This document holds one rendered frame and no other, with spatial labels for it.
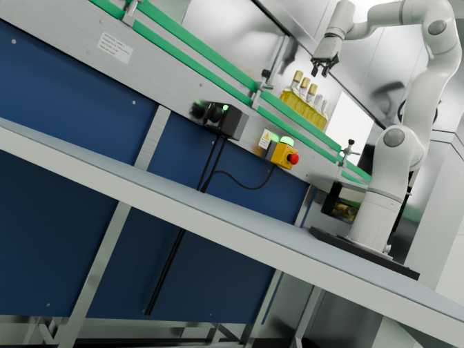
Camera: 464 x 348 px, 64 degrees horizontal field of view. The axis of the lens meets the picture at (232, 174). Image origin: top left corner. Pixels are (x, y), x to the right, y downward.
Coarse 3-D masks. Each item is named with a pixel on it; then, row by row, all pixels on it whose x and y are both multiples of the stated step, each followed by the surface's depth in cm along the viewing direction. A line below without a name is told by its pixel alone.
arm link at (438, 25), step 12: (408, 0) 137; (420, 0) 133; (432, 0) 131; (444, 0) 129; (408, 12) 136; (420, 12) 133; (432, 12) 128; (444, 12) 125; (408, 24) 139; (432, 24) 120; (444, 24) 118; (432, 36) 120; (444, 36) 118; (456, 36) 120; (432, 48) 123; (444, 48) 122
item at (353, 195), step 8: (336, 184) 159; (344, 184) 157; (320, 192) 166; (336, 192) 158; (344, 192) 156; (352, 192) 153; (360, 192) 151; (320, 200) 168; (328, 200) 160; (336, 200) 157; (344, 200) 155; (352, 200) 152; (360, 200) 150; (328, 208) 158; (336, 208) 156; (344, 208) 154; (352, 208) 151; (336, 216) 155; (344, 216) 153; (352, 216) 150
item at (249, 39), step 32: (160, 0) 144; (192, 0) 127; (224, 0) 136; (256, 0) 143; (288, 0) 156; (320, 0) 168; (352, 0) 183; (384, 0) 200; (192, 32) 130; (224, 32) 139; (256, 32) 149; (288, 32) 159; (320, 32) 173; (384, 32) 207; (416, 32) 231; (256, 64) 153; (320, 64) 177; (352, 64) 195; (384, 64) 215; (352, 96) 200; (384, 96) 224; (384, 128) 232; (320, 224) 212
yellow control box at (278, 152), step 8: (272, 144) 124; (280, 144) 121; (272, 152) 123; (280, 152) 120; (288, 152) 121; (296, 152) 124; (272, 160) 122; (280, 160) 119; (288, 160) 121; (288, 168) 123
